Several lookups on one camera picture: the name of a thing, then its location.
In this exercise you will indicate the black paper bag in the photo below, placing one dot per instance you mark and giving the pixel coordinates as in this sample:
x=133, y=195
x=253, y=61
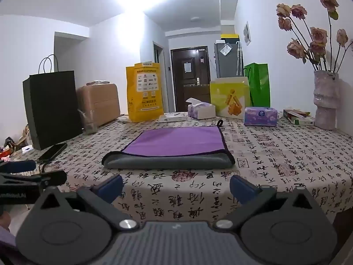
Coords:
x=52, y=107

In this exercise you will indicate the dark brown entrance door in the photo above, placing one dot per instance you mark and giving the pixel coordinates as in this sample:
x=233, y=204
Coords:
x=190, y=80

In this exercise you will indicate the white umbrella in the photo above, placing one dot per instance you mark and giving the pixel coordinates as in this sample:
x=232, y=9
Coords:
x=239, y=58

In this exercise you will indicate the pale textured vase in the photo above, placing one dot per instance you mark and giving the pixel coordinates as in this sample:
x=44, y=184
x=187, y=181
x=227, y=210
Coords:
x=326, y=99

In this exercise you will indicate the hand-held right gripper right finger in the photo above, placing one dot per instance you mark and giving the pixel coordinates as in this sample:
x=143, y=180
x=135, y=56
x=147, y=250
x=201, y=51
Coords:
x=242, y=189

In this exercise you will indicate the grey refrigerator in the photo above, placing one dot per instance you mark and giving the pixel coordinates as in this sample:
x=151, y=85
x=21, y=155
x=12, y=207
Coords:
x=226, y=63

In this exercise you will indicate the purple and white tissue box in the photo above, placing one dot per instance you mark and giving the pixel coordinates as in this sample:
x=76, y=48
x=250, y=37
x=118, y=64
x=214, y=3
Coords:
x=202, y=111

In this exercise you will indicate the green and red box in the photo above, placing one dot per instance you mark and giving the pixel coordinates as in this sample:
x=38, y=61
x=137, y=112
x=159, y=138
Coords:
x=300, y=119

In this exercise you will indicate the yellow and black box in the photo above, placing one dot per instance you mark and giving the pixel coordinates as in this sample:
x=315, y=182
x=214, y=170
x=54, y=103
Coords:
x=230, y=38

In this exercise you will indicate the green gift bag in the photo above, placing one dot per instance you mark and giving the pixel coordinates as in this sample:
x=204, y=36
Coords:
x=259, y=85

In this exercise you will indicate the framed wall picture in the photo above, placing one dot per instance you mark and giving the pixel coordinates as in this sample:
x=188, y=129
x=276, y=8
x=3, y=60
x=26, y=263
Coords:
x=247, y=33

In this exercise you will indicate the yellow-green gift bag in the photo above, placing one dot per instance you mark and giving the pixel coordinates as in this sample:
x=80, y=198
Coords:
x=230, y=99

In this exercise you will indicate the clear glass cup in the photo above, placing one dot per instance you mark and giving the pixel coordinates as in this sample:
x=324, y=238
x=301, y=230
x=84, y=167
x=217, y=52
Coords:
x=88, y=124

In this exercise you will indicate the black smartphone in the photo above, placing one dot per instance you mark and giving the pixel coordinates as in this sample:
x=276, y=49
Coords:
x=52, y=152

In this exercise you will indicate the yellow shopping bag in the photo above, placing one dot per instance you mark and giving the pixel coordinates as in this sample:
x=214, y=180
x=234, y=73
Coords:
x=144, y=93

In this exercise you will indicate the purple tissue pack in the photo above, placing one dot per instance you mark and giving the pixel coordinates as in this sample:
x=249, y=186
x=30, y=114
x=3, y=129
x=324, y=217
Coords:
x=260, y=116

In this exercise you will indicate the white flat box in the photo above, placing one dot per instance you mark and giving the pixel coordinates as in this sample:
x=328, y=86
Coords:
x=173, y=116

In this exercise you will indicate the brown suitcase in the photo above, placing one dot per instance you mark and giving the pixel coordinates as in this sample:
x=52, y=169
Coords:
x=100, y=105

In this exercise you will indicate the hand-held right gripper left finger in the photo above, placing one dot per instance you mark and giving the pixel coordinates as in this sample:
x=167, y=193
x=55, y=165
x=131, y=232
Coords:
x=110, y=188

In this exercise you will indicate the dried pink roses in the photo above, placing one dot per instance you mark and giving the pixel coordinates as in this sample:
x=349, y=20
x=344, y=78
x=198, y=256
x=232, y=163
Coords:
x=318, y=34

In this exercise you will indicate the purple and grey towel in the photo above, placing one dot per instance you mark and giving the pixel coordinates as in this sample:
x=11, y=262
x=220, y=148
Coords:
x=176, y=143

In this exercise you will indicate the calligraphy print tablecloth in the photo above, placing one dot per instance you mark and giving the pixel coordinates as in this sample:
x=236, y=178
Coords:
x=289, y=157

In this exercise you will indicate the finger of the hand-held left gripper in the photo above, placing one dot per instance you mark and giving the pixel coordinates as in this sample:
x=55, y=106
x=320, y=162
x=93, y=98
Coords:
x=19, y=166
x=51, y=177

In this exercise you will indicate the colourful clutter pile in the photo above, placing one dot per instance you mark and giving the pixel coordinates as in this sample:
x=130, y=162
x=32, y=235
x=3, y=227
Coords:
x=12, y=147

